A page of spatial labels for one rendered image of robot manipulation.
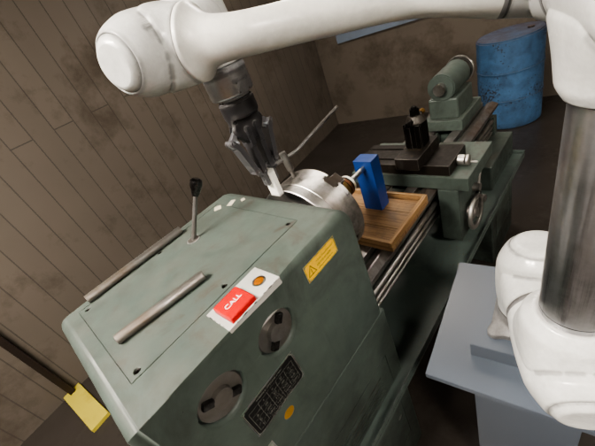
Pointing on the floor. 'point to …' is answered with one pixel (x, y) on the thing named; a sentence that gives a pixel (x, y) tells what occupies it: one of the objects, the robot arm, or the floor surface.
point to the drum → (513, 72)
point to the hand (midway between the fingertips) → (272, 181)
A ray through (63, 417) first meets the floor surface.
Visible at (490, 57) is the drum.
